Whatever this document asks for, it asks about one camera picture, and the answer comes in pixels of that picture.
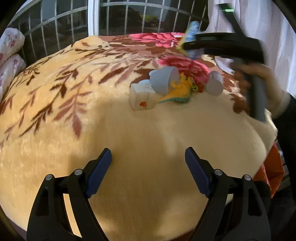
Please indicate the white block with red mark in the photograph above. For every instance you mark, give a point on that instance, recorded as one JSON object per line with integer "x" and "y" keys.
{"x": 141, "y": 97}

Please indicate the white cylinder container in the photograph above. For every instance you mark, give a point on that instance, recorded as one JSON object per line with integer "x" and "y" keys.
{"x": 215, "y": 84}

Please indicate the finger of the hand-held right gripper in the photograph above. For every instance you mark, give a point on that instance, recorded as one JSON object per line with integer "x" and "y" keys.
{"x": 192, "y": 44}

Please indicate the floral plush blanket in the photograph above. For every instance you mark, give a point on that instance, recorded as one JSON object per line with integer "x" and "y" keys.
{"x": 92, "y": 127}

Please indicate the orange green dragon toy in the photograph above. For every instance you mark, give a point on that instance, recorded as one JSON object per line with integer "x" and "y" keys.
{"x": 180, "y": 91}

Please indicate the person's right hand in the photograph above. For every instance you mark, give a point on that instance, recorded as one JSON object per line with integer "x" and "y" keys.
{"x": 272, "y": 88}

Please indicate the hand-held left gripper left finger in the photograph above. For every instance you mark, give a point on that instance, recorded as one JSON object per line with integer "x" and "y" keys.
{"x": 99, "y": 172}

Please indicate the pink floral rolled quilt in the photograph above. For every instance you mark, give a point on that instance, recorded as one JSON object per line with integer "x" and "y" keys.
{"x": 9, "y": 71}
{"x": 10, "y": 41}

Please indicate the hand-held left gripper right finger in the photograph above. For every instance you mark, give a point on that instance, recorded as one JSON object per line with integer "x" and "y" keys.
{"x": 196, "y": 171}

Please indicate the pale blue cup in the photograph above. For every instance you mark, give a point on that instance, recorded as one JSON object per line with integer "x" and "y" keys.
{"x": 161, "y": 78}

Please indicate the white curtain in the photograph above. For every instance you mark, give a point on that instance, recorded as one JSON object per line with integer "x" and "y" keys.
{"x": 266, "y": 20}

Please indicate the person's right forearm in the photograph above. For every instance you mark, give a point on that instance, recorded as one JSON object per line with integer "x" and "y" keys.
{"x": 286, "y": 129}

